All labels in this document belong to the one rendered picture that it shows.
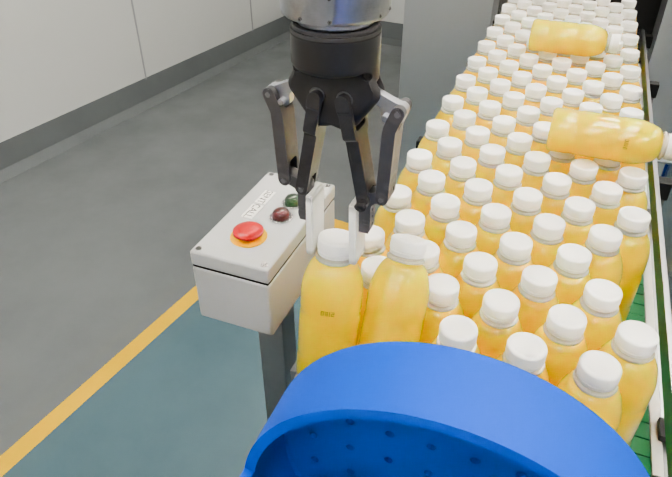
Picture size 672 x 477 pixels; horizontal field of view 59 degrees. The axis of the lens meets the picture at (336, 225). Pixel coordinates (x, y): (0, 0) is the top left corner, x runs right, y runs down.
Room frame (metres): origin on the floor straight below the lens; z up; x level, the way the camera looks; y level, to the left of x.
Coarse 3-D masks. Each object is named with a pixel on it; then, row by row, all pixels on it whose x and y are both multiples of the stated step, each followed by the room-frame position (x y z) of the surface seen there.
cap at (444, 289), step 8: (432, 280) 0.52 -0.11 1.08; (440, 280) 0.52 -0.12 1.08; (448, 280) 0.52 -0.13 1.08; (456, 280) 0.52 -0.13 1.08; (432, 288) 0.51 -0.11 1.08; (440, 288) 0.51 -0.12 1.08; (448, 288) 0.51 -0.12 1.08; (456, 288) 0.51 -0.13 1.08; (432, 296) 0.50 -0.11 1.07; (440, 296) 0.49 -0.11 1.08; (448, 296) 0.49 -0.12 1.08; (456, 296) 0.50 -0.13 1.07; (432, 304) 0.50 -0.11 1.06; (440, 304) 0.50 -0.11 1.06; (448, 304) 0.50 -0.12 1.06
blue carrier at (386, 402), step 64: (320, 384) 0.26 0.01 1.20; (384, 384) 0.24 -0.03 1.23; (448, 384) 0.24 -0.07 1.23; (512, 384) 0.24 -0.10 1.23; (256, 448) 0.25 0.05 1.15; (320, 448) 0.30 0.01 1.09; (384, 448) 0.28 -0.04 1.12; (448, 448) 0.26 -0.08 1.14; (512, 448) 0.20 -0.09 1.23; (576, 448) 0.21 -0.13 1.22
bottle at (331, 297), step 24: (312, 264) 0.49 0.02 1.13; (336, 264) 0.47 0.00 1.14; (312, 288) 0.47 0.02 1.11; (336, 288) 0.46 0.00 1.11; (360, 288) 0.48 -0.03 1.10; (312, 312) 0.46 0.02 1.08; (336, 312) 0.46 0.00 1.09; (312, 336) 0.46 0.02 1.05; (336, 336) 0.45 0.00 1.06; (312, 360) 0.45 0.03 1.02
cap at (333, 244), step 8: (320, 232) 0.50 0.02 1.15; (328, 232) 0.51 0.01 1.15; (336, 232) 0.51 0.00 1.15; (344, 232) 0.51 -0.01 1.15; (320, 240) 0.49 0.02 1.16; (328, 240) 0.49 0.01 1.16; (336, 240) 0.49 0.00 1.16; (344, 240) 0.49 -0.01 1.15; (320, 248) 0.49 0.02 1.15; (328, 248) 0.48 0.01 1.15; (336, 248) 0.48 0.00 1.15; (344, 248) 0.48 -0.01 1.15; (328, 256) 0.48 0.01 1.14; (336, 256) 0.48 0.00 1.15; (344, 256) 0.48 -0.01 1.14
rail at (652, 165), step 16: (640, 48) 1.70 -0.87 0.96; (656, 160) 0.99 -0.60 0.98; (656, 176) 0.93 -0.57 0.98; (656, 192) 0.87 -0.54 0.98; (656, 208) 0.82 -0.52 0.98; (656, 224) 0.78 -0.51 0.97; (656, 240) 0.75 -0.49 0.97; (656, 256) 0.71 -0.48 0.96; (656, 272) 0.68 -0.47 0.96; (656, 288) 0.65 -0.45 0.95
